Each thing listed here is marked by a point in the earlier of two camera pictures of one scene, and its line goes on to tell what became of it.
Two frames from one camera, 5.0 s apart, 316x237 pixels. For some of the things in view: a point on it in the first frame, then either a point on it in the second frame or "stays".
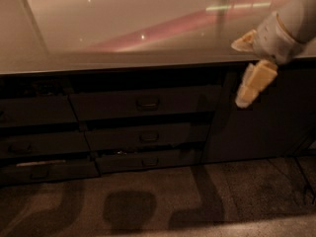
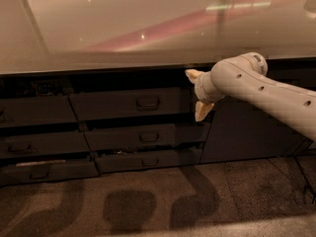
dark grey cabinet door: [280, 123] stays
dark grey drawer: [148, 161] stays
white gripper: [276, 40] to [199, 89]
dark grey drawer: [54, 170] stays
